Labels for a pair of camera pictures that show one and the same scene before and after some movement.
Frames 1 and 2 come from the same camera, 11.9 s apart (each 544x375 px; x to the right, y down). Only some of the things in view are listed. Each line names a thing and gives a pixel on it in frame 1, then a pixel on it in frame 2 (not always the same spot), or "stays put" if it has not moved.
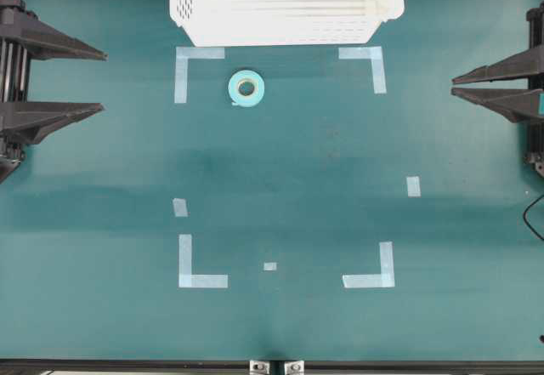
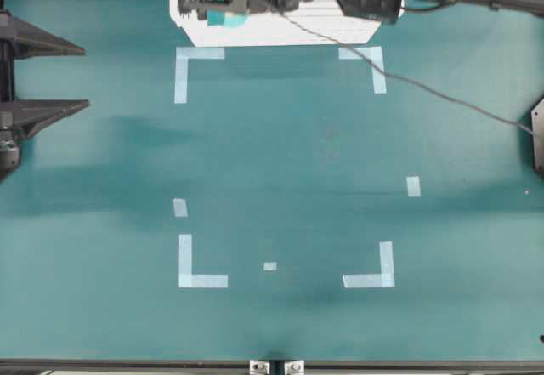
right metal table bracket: (296, 367) stays put
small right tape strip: (413, 186) stays put
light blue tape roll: (243, 100) → (221, 18)
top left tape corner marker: (182, 56) stays put
